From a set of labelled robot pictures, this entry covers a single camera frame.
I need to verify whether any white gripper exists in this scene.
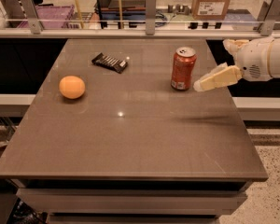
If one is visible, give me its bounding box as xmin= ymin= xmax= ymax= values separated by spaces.
xmin=193 ymin=37 xmax=273 ymax=92

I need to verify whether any red coke can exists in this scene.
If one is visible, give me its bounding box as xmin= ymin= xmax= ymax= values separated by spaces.
xmin=171 ymin=47 xmax=197 ymax=91

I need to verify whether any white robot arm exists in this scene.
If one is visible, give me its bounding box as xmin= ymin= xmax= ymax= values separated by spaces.
xmin=193 ymin=36 xmax=280 ymax=91

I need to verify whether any glass railing with metal posts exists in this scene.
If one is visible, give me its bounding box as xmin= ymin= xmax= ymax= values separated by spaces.
xmin=0 ymin=0 xmax=280 ymax=39

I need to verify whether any cardboard box with label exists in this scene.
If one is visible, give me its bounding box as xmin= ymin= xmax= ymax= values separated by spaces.
xmin=191 ymin=0 xmax=230 ymax=20

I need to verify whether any black snack bar packet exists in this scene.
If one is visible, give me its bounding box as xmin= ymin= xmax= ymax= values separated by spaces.
xmin=91 ymin=53 xmax=128 ymax=74

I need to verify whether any orange fruit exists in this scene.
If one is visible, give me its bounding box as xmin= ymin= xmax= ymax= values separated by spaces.
xmin=59 ymin=76 xmax=85 ymax=99

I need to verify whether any purple plastic crate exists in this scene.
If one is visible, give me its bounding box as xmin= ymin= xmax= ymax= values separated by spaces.
xmin=16 ymin=4 xmax=77 ymax=30

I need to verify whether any grey drawer cabinet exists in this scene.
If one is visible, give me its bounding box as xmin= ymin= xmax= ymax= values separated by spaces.
xmin=17 ymin=188 xmax=246 ymax=218

